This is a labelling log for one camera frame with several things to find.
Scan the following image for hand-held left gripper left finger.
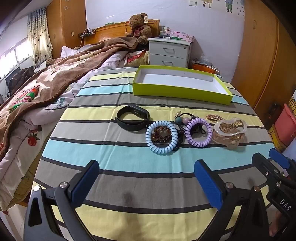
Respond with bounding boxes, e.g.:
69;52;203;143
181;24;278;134
23;159;100;241

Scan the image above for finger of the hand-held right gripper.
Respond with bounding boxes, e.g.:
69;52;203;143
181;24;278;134
269;148;296;178
252;152;284;195

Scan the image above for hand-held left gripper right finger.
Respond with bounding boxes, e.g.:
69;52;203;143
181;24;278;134
194;159;270;241

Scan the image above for clear hair claw clip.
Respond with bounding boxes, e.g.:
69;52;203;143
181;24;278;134
212;117;247;151

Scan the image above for purple spiral hair tie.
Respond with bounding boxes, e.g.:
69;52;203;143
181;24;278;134
184;118;213;147

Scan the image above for light blue spiral hair tie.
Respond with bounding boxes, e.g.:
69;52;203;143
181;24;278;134
145;120;177;156

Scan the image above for gold leaf hair clip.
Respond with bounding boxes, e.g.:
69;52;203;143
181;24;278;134
206;113;224;122

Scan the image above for black fitness band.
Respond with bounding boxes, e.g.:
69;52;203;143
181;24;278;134
116;105;149;132

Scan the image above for black hair tie teal bead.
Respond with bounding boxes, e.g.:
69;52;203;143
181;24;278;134
173;111;186;152

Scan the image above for lime green cardboard box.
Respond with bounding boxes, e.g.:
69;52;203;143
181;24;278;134
132;65;233;105

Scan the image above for person's right hand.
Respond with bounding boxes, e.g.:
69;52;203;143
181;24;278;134
269;207;286;238

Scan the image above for yellow cardboard box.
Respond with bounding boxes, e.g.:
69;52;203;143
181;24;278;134
268;125;287;151

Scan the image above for pink plastic stool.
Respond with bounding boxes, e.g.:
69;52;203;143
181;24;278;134
274;103;296;149

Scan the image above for striped table cloth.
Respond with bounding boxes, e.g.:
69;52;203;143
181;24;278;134
30;67;278;241

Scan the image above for white floral quilt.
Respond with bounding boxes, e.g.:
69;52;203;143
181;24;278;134
0;45;148;210

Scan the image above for large wooden wardrobe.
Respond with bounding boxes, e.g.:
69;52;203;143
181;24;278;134
231;0;296;116

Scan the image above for orange box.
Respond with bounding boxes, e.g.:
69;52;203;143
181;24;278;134
191;62;220;75

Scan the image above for clear plastic bags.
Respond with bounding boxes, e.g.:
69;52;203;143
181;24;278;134
191;56;220;70

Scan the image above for brown patterned blanket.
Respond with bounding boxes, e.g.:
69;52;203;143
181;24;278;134
0;36;145;160

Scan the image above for dark chair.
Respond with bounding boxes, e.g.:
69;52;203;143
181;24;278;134
6;67;35;95

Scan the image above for white pillow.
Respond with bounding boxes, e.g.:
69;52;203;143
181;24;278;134
60;46;79;58

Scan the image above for yellow pillow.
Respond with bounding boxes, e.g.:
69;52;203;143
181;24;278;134
126;50;149;67

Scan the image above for white nightstand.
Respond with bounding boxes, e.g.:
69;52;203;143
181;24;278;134
147;36;193;68

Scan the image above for window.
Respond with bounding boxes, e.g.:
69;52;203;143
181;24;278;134
0;37;33;79

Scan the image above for pink floral box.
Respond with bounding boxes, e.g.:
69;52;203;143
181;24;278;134
171;30;195;42

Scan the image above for power strip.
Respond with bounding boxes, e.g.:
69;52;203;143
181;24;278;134
79;28;96;37

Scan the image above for dotted curtain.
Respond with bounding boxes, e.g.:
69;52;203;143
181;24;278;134
26;7;53;67

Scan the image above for wooden headboard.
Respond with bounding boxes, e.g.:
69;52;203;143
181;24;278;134
79;19;160;47

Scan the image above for narrow wooden wardrobe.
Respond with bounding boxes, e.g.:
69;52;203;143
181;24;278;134
46;0;88;58

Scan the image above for brown teddy bear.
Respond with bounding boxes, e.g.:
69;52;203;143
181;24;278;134
125;13;153;45

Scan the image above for black hair tie pink bead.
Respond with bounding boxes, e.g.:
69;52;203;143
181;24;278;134
181;112;207;137

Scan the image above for brown bead bracelet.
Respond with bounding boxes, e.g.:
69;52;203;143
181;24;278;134
151;125;179;145

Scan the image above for cartoon wall sticker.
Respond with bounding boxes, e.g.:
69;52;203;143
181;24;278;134
201;0;244;14

